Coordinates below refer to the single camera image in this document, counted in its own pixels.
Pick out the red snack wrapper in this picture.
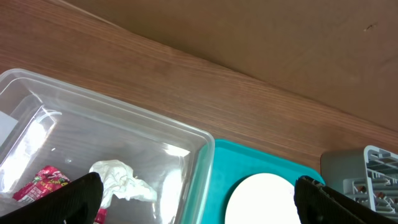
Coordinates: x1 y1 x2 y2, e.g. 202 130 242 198
12 165 108 224

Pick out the clear plastic bin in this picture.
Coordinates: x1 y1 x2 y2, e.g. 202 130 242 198
1 69 215 223

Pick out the white tissue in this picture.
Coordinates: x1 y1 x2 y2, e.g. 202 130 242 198
89 160 157 209

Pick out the large pink plate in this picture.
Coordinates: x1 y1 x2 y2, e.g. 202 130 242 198
224 173 300 224

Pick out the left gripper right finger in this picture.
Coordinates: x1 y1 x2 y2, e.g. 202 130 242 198
294 175 397 224

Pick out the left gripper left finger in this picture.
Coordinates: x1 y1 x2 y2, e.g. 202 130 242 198
1 172 103 224

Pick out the teal serving tray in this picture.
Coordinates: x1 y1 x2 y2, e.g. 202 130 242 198
182 139 326 224

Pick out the cardboard backdrop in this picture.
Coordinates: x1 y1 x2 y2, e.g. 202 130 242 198
70 0 397 129

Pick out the grey dishwasher rack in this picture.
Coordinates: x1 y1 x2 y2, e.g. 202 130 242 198
320 146 397 222

